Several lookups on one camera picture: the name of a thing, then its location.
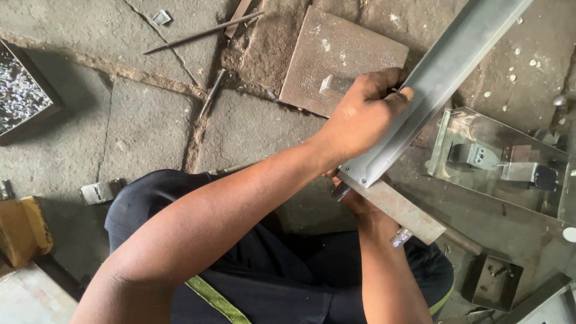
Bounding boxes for silver metal wrist bracelet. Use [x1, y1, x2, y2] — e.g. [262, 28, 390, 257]
[390, 227, 414, 248]

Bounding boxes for square rusty steel plate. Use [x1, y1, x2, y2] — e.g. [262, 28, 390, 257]
[278, 5, 410, 119]

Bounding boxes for grey bracket with two holes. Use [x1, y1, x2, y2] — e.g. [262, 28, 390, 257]
[447, 142, 501, 171]

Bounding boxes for flat rusty metal strip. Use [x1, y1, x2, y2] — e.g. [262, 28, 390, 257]
[223, 0, 253, 39]

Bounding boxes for grey bracket with black end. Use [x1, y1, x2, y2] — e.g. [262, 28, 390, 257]
[497, 161, 560, 192]

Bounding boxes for person's right hand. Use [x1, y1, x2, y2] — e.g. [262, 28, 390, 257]
[323, 169, 402, 239]

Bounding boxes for long grey sheet metal channel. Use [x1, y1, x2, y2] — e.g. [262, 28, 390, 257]
[337, 0, 534, 189]

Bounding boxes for rusty rod under leg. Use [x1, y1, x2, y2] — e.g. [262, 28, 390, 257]
[208, 159, 267, 176]

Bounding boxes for long thin metal rod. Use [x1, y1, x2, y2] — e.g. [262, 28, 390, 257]
[142, 11, 265, 56]

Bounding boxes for dark angled metal channel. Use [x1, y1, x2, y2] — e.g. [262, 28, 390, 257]
[494, 272, 576, 324]

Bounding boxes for dark navy work trousers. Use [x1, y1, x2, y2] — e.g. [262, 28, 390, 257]
[104, 169, 455, 324]

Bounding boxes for short steel punch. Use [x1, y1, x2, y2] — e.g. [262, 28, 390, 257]
[199, 68, 227, 119]

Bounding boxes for tray of shiny metal scraps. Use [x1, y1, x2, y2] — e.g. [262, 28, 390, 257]
[0, 38, 65, 147]

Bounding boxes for small open metal box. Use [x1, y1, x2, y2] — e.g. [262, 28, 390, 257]
[461, 252, 524, 313]

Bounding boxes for brown wooden handle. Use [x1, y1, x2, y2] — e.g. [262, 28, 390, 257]
[437, 222, 483, 257]

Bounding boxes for person's left hand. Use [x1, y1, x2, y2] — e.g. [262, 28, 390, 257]
[316, 67, 414, 165]

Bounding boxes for rusty steel bar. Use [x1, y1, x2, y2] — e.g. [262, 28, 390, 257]
[331, 171, 447, 246]

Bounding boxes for bent grey metal bracket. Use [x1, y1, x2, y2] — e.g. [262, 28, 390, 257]
[79, 178, 126, 206]

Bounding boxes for small shiny metal scrap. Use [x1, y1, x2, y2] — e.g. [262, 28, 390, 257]
[151, 9, 173, 27]

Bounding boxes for small grey metal block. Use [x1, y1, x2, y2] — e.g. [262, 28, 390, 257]
[319, 74, 357, 98]

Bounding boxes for yellow wooden block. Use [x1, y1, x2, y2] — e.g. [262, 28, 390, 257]
[0, 196, 54, 270]

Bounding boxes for pale flat board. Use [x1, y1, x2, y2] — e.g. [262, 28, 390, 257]
[0, 262, 80, 324]

